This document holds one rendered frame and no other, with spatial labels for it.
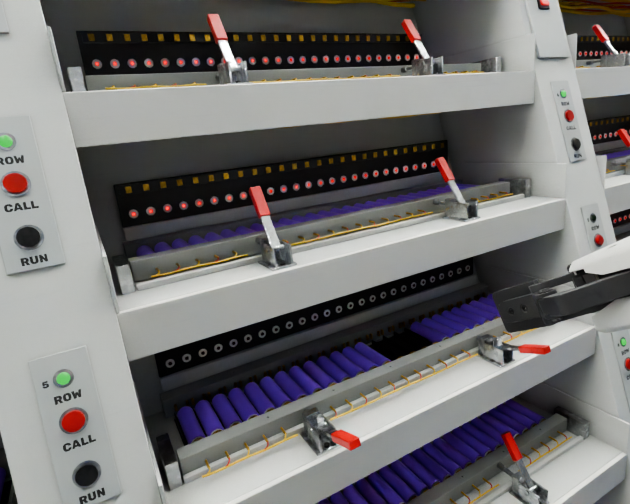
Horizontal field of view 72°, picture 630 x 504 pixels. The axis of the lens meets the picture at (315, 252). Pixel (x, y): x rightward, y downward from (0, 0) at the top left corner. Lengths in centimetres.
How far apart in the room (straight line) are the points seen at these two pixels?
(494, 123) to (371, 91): 30
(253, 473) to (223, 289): 18
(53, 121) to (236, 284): 20
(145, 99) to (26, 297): 19
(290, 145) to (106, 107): 33
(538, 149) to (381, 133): 25
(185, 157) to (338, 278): 29
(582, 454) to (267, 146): 65
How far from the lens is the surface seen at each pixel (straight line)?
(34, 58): 45
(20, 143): 42
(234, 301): 42
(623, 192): 86
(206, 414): 53
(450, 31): 87
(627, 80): 96
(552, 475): 76
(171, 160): 63
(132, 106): 44
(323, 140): 72
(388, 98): 55
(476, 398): 59
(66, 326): 40
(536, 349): 58
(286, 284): 44
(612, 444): 83
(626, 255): 30
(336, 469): 49
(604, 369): 78
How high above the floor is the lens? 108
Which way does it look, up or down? level
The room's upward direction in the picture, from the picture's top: 14 degrees counter-clockwise
